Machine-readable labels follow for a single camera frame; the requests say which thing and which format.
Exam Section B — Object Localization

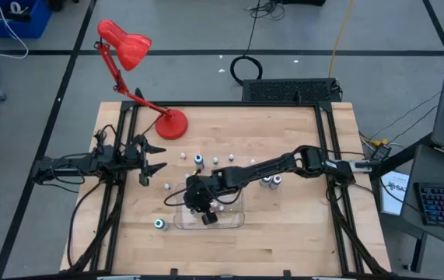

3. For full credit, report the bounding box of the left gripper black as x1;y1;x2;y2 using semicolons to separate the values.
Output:
122;134;168;187

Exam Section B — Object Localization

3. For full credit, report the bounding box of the red desk lamp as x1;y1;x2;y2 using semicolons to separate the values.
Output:
93;19;189;141

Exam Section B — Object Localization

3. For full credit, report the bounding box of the yellow cable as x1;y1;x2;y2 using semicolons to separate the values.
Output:
327;0;357;79

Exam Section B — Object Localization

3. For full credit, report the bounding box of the clear plastic bin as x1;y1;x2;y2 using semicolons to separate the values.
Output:
173;180;246;230

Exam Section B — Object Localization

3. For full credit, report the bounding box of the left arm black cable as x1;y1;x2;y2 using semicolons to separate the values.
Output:
67;180;106;269

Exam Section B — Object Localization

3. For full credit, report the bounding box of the black computer case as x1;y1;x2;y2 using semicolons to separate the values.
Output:
241;77;343;104

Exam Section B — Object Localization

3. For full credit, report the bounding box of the blue plastic crate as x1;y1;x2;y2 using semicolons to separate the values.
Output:
0;0;53;40

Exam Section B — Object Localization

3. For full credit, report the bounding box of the black power adapter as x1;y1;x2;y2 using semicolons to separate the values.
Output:
369;143;393;163

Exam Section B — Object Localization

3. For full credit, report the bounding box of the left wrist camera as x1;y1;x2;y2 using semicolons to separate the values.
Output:
124;144;140;163

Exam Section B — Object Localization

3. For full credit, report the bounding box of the dark grey desk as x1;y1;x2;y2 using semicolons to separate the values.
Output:
376;144;444;273

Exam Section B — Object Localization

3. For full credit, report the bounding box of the white paper sheet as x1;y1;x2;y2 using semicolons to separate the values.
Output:
379;170;411;217

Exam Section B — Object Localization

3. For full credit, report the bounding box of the black looped cable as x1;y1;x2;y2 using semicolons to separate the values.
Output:
229;0;264;87

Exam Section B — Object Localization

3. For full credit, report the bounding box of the white cable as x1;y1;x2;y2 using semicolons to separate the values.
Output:
0;0;30;60

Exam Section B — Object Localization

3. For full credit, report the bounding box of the black cable bundle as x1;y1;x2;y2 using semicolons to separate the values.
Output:
244;0;287;21

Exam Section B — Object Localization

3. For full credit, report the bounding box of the black aluminium table frame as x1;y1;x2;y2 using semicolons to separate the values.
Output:
68;100;392;275

